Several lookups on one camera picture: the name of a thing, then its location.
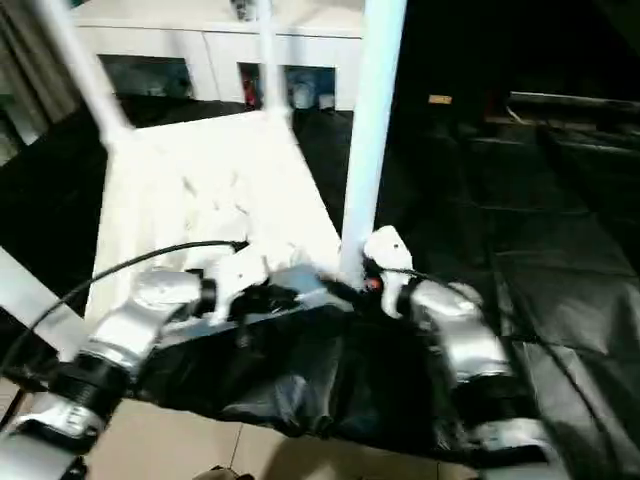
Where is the white upturned plastic table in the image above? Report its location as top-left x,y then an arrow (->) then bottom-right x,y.
84,109 -> 361,341

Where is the white plastic table leg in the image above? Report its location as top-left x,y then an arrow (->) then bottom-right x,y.
0,247 -> 84,357
34,0 -> 134,146
339,0 -> 409,286
257,0 -> 292,119

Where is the black glossy mat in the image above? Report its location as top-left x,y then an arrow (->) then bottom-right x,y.
0,94 -> 640,471

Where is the black speaker box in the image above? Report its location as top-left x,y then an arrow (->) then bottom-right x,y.
399,0 -> 512,126

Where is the white glass-door cabinet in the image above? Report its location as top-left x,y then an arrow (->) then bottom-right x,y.
69,0 -> 365,114

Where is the black glossy tv stand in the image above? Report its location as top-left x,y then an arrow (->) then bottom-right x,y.
507,92 -> 640,127

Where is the grey curtain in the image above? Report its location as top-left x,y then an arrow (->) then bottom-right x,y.
0,0 -> 96,151

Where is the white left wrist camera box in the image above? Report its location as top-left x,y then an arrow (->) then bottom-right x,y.
212,249 -> 271,324

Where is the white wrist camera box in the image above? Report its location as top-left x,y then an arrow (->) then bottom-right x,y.
362,225 -> 414,319
212,249 -> 271,324

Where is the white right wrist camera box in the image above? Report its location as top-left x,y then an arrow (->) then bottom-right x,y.
362,225 -> 414,319

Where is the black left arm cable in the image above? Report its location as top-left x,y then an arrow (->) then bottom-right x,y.
0,240 -> 250,361

